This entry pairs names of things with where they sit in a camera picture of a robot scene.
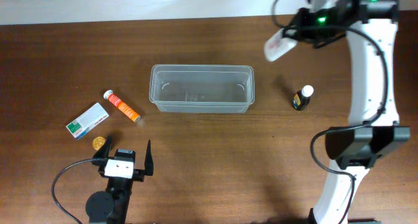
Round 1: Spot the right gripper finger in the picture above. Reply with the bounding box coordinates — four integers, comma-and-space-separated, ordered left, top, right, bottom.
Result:
313, 33, 346, 49
282, 27, 314, 43

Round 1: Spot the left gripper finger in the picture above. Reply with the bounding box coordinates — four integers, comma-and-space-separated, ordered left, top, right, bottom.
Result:
138, 140, 154, 176
91, 136, 112, 165

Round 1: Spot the gold foil coin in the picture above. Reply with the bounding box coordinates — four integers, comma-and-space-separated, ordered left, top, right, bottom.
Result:
92, 136, 106, 151

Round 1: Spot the white spray bottle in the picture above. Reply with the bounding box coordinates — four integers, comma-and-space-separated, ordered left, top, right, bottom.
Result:
264, 29, 297, 62

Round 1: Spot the white green medicine box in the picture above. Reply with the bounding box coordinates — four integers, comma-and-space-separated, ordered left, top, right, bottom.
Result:
66, 103, 109, 140

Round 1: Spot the orange tablet tube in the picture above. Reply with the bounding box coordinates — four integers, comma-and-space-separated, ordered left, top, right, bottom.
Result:
103, 89, 140, 123

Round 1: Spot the dark dropper bottle white cap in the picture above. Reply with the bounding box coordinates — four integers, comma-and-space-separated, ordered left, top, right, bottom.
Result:
293, 85, 314, 111

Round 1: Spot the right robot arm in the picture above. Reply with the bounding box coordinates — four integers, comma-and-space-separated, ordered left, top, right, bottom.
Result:
281, 0, 410, 223

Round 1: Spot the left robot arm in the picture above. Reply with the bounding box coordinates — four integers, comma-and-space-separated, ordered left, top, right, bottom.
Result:
86, 137, 153, 224

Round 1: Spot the clear plastic container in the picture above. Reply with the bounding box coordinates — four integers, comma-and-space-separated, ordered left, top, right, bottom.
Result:
149, 64, 255, 114

